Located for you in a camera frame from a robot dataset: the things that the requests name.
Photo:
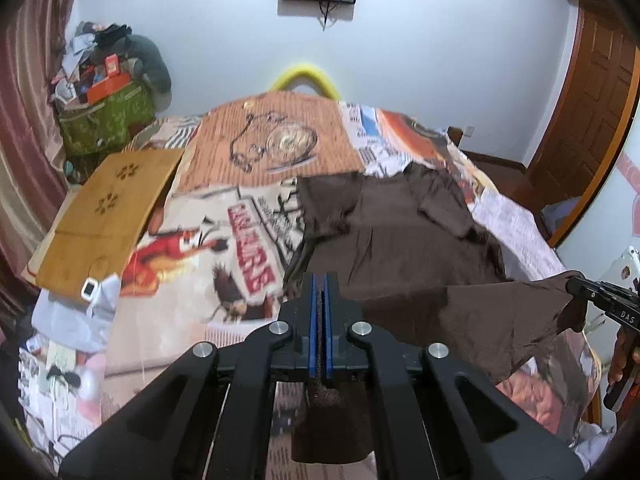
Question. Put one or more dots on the printed collage bed sheet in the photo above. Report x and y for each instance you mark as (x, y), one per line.
(225, 210)

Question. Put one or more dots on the brown garment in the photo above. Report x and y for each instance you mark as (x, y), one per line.
(400, 240)

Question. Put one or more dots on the brown wooden door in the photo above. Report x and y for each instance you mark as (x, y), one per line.
(585, 110)

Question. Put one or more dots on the white wall outlet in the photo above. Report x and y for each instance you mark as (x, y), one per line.
(469, 131)

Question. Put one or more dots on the striped red curtain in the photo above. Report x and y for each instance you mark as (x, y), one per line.
(25, 125)

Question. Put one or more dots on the pale blue fabric heap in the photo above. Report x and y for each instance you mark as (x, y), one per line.
(562, 212)

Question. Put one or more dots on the pile of papers and packets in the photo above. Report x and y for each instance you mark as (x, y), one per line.
(55, 390)

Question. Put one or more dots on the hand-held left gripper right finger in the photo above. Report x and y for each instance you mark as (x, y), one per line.
(328, 330)

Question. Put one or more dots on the person's right hand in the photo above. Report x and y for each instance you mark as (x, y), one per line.
(625, 355)

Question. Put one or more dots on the orange box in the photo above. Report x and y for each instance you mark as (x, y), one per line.
(107, 87)

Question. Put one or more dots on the striped pillow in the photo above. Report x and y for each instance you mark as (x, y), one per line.
(160, 132)

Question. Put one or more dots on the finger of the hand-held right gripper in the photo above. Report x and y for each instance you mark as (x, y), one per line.
(582, 287)

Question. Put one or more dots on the yellow foam tube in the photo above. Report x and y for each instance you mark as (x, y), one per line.
(305, 74)

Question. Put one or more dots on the wooden bed frame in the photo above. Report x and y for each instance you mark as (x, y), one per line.
(454, 136)

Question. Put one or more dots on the bamboo lap desk board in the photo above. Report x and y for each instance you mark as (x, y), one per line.
(100, 220)

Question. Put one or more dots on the small orange packet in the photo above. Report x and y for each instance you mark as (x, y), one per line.
(111, 65)

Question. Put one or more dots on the small white device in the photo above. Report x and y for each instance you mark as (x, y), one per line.
(89, 290)

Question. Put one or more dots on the pale grey cloth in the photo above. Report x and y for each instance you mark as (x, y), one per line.
(70, 317)

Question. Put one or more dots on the green patterned storage bag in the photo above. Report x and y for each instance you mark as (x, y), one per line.
(100, 122)

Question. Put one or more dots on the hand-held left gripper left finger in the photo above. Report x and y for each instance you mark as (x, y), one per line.
(315, 330)

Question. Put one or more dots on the white wardrobe sliding door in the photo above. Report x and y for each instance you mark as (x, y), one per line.
(600, 220)

